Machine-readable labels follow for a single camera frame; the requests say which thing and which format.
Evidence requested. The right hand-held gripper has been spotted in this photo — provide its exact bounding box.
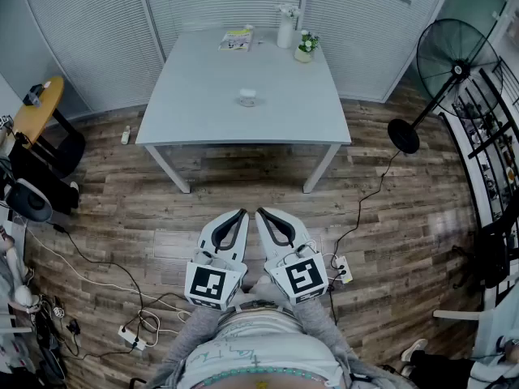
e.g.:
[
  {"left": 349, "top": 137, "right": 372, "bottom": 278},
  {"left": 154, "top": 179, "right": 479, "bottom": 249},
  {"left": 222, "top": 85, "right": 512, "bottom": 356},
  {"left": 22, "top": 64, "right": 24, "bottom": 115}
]
[{"left": 255, "top": 207, "right": 329, "bottom": 306}]

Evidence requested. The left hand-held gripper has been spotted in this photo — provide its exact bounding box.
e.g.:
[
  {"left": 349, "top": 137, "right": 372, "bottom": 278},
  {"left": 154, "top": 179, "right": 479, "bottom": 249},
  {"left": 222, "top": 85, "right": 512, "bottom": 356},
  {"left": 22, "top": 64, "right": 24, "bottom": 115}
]
[{"left": 184, "top": 207, "right": 250, "bottom": 312}]

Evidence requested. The person's left forearm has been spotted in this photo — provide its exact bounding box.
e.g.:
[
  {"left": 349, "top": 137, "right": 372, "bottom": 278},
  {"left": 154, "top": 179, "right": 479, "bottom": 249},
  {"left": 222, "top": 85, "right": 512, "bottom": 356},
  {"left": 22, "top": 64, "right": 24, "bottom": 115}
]
[{"left": 161, "top": 305, "right": 226, "bottom": 376}]

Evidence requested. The person's right forearm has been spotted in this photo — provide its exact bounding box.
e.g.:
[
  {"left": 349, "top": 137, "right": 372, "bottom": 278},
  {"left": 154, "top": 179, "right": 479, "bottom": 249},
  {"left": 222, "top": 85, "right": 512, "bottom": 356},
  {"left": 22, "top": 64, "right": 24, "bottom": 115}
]
[{"left": 279, "top": 297, "right": 358, "bottom": 372}]

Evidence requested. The white power strip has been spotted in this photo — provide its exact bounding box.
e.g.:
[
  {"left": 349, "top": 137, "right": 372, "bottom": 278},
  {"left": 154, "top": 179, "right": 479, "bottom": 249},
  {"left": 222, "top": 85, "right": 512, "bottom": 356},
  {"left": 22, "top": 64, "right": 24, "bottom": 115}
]
[
  {"left": 332, "top": 255, "right": 354, "bottom": 285},
  {"left": 118, "top": 324, "right": 148, "bottom": 352}
]

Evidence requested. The white table leg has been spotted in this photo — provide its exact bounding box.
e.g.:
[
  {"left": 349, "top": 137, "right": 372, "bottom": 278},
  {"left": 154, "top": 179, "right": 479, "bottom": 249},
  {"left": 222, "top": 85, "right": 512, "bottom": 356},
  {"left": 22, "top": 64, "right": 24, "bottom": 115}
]
[
  {"left": 144, "top": 143, "right": 192, "bottom": 195},
  {"left": 302, "top": 143, "right": 343, "bottom": 195}
]

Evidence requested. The snake print belt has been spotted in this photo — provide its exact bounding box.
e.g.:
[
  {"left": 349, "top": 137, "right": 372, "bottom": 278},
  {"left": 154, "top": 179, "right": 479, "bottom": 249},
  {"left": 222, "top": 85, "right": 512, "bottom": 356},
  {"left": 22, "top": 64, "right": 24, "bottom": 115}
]
[{"left": 237, "top": 302, "right": 287, "bottom": 314}]

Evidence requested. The person's body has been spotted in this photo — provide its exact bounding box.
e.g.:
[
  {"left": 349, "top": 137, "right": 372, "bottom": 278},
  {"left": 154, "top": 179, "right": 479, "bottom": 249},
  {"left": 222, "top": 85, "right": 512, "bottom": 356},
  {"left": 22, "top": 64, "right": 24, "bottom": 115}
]
[{"left": 144, "top": 276, "right": 410, "bottom": 389}]

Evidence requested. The small potted flower plant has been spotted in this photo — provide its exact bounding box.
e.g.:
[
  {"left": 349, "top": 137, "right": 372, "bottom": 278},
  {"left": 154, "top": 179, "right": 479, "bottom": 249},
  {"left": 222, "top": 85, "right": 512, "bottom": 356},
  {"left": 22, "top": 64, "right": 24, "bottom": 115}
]
[{"left": 294, "top": 30, "right": 320, "bottom": 63}]

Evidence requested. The pile of black gear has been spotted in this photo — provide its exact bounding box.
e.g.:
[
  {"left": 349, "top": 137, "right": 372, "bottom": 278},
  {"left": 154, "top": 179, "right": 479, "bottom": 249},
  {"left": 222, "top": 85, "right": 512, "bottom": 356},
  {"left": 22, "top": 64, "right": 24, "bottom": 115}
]
[{"left": 32, "top": 296, "right": 84, "bottom": 384}]

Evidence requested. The green yellow magazine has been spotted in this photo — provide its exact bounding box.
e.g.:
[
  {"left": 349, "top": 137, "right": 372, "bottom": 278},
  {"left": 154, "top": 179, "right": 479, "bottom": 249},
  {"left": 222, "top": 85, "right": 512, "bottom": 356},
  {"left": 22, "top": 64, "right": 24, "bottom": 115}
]
[{"left": 217, "top": 29, "right": 253, "bottom": 53}]

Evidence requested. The white vase with white flowers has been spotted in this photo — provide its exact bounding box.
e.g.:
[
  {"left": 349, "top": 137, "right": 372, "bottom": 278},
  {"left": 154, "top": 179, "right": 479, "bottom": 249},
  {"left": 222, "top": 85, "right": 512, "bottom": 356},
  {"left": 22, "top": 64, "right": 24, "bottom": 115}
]
[{"left": 277, "top": 4, "right": 302, "bottom": 49}]

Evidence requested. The white black chair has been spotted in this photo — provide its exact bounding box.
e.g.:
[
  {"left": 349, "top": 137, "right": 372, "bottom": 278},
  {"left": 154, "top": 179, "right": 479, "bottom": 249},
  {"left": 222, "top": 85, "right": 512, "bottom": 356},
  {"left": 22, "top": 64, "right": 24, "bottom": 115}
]
[{"left": 7, "top": 178, "right": 54, "bottom": 223}]

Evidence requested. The black office chair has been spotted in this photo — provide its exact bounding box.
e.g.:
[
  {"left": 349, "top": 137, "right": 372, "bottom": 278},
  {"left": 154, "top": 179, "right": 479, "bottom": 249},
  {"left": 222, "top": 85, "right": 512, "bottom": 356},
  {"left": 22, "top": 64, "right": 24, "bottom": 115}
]
[{"left": 452, "top": 216, "right": 519, "bottom": 291}]

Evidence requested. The round wooden side table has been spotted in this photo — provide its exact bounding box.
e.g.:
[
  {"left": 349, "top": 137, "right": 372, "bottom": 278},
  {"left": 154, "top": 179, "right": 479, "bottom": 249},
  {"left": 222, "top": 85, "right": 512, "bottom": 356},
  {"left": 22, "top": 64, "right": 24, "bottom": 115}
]
[{"left": 11, "top": 75, "right": 87, "bottom": 180}]

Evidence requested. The black device on side table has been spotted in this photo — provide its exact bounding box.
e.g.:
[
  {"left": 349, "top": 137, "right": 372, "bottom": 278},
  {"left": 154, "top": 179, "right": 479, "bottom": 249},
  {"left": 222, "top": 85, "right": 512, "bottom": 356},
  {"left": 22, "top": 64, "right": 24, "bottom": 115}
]
[{"left": 22, "top": 83, "right": 45, "bottom": 108}]

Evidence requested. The black standing fan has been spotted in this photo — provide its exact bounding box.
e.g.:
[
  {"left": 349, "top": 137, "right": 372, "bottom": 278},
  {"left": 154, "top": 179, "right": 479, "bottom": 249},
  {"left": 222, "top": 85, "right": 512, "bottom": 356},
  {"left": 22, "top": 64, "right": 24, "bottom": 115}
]
[{"left": 387, "top": 18, "right": 504, "bottom": 155}]

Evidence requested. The black fan cable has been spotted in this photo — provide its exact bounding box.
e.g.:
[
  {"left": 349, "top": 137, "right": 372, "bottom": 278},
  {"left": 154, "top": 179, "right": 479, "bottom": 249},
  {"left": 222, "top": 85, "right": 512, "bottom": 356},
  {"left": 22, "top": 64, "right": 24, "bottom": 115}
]
[{"left": 328, "top": 152, "right": 401, "bottom": 271}]

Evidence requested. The teal bead necklace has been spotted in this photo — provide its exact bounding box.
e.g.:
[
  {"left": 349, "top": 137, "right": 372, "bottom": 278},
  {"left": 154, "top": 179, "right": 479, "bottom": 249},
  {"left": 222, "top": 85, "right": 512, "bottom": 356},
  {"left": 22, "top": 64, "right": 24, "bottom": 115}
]
[{"left": 193, "top": 365, "right": 326, "bottom": 387}]

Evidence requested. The white floor cable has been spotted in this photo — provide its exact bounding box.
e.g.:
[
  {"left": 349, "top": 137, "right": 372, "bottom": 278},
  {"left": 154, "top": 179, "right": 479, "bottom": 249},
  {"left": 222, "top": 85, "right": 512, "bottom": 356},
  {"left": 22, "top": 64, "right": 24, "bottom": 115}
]
[{"left": 22, "top": 223, "right": 191, "bottom": 323}]

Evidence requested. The black floor cable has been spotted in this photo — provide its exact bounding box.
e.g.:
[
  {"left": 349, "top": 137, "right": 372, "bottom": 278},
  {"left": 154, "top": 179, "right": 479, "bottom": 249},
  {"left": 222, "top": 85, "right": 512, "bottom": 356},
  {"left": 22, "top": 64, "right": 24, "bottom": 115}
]
[{"left": 52, "top": 223, "right": 191, "bottom": 360}]

